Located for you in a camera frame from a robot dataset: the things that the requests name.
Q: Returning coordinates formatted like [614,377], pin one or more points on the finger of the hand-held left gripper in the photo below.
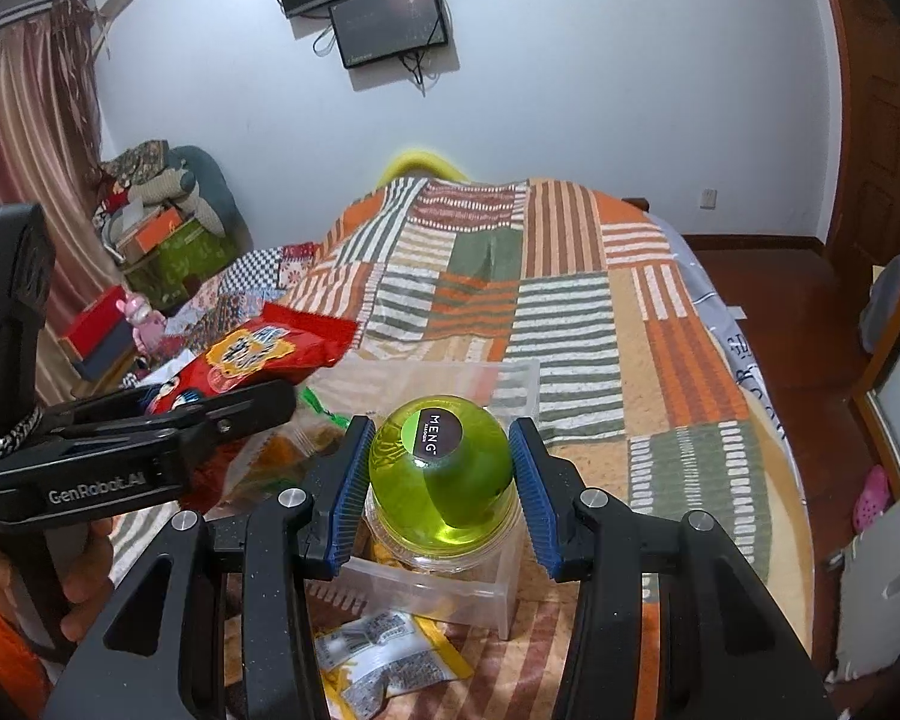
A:
[195,439]
[240,401]

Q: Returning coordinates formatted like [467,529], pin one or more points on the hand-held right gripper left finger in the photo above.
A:
[351,487]

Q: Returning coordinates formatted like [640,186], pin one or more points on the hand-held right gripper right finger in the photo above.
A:
[536,495]

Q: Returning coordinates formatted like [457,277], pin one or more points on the red snack bag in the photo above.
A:
[270,349]

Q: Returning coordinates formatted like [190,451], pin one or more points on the orange chips packet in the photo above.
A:
[285,457]

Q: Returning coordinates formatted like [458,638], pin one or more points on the green-edged clear snack packet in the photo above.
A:
[326,409]

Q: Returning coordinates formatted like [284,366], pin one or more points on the clear plastic container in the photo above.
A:
[420,600]

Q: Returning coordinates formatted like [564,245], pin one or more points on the person's left hand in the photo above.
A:
[90,574]

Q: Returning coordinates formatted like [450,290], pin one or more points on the red box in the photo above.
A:
[94,326]

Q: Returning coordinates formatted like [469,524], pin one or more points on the striped pink curtain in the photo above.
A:
[22,187]

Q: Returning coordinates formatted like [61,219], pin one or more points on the pink bunny figure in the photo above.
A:
[144,324]

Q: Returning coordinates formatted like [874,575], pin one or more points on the checkered patchwork quilt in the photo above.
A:
[255,277]

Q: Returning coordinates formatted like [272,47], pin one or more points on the green cardboard box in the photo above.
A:
[187,262]

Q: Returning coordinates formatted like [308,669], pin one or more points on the orange cardboard box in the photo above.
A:
[154,231]

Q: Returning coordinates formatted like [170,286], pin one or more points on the yellow snack packet white label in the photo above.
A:
[390,652]

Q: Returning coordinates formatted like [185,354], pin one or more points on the striped patchwork blanket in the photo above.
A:
[570,315]

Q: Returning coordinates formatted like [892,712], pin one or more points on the camouflage cloth bundle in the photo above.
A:
[135,161]

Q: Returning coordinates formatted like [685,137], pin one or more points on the grey plush toy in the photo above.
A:
[202,184]

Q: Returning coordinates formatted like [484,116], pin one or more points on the grey printed bedsheet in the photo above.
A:
[746,360]

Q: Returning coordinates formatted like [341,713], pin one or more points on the yellow hoop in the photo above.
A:
[420,163]

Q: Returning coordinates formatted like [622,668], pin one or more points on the pink shoe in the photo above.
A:
[870,499]

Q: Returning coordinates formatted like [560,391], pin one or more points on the grey flat board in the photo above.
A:
[885,600]

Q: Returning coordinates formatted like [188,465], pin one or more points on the grey cloth bundle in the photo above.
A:
[891,300]

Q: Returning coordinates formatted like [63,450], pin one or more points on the wooden room door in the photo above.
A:
[885,90]

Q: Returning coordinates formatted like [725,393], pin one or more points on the wall socket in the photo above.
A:
[709,198]

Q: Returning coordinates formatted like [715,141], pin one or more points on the small wall monitor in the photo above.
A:
[390,22]

